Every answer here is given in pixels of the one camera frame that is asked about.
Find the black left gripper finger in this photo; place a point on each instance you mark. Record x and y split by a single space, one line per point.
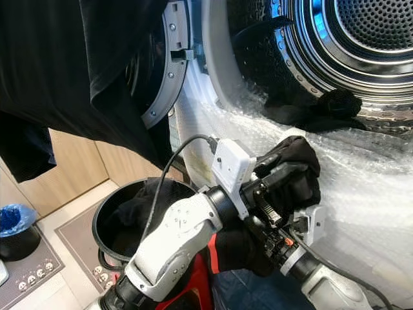
293 150
300 194

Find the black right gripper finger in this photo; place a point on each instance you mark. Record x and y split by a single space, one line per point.
245 263
233 240

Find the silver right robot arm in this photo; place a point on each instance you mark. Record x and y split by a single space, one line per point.
335 290

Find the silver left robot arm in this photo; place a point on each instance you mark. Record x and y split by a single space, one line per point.
177 239

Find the white washing machine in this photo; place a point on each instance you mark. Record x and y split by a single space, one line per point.
374 206

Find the black clothes pile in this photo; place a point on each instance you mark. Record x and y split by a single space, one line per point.
135 210

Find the dark blue denim cloth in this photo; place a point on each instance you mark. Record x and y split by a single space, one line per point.
258 294

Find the red stool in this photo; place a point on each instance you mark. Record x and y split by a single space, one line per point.
203 284

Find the small crumpled black garment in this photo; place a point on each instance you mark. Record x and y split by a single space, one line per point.
322 111

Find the black bin with blue bag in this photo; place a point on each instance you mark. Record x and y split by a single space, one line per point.
16 229

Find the white rounded object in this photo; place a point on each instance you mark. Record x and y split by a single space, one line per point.
3 272

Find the perforated steel washer drum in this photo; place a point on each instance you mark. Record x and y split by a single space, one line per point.
348 45

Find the grey washer door seal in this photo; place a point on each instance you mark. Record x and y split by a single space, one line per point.
216 51

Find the black drum paddle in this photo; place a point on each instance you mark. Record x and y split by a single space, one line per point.
258 29

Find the black plastic bucket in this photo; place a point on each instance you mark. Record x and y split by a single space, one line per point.
102 236

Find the round washer door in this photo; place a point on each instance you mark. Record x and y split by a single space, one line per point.
171 71

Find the light wood cabinet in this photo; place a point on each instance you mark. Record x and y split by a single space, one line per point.
77 158

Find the large black hanging garment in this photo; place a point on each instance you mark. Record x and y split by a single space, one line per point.
64 64

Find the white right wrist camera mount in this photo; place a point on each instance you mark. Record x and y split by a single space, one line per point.
311 225

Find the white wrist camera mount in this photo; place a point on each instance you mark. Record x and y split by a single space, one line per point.
311 225
233 171

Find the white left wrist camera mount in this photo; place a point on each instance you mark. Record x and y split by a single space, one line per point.
233 171

